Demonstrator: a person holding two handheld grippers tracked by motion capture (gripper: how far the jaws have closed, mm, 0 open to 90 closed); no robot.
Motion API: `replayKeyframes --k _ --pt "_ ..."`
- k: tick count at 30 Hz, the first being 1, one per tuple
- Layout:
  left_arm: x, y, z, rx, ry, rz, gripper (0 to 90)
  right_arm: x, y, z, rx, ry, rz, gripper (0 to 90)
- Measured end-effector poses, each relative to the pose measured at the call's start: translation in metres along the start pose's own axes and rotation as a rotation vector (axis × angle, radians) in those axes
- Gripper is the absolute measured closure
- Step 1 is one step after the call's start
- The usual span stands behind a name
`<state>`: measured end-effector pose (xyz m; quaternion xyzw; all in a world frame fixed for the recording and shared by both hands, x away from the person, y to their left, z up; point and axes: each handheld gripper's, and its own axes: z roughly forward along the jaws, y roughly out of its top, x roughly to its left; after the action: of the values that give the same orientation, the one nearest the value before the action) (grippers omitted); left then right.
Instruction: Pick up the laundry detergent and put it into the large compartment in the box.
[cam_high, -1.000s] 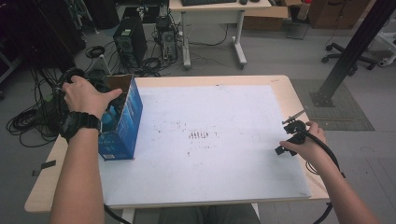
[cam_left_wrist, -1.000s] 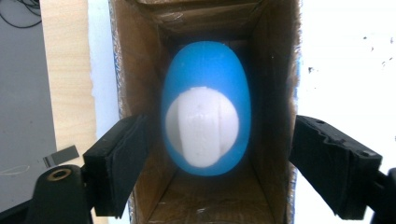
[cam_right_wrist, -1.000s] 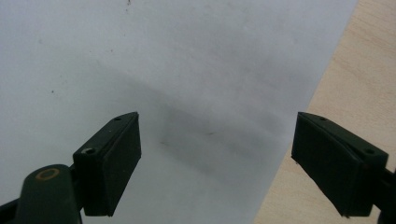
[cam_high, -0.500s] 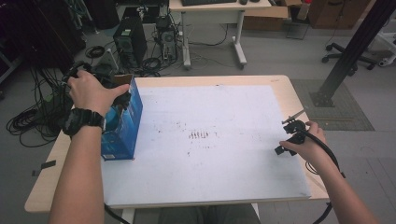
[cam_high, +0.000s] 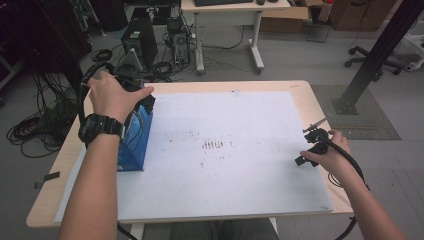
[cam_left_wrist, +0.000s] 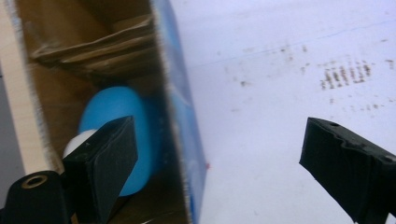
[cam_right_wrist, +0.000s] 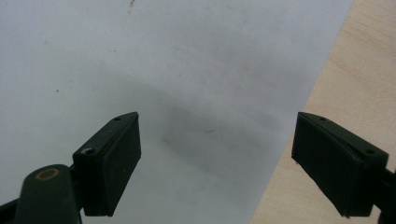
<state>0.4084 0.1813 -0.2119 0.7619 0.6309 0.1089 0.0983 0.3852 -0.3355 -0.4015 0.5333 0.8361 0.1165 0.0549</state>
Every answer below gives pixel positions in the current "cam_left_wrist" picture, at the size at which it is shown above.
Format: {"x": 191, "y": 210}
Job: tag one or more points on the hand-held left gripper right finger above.
{"x": 345, "y": 168}

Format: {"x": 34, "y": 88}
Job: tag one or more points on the blue bottle with white cap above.
{"x": 124, "y": 105}

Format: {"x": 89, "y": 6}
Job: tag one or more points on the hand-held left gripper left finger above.
{"x": 102, "y": 161}

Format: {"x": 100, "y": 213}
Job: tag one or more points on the white table mat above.
{"x": 280, "y": 124}

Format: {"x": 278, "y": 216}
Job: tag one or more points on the blue cardboard box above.
{"x": 93, "y": 56}

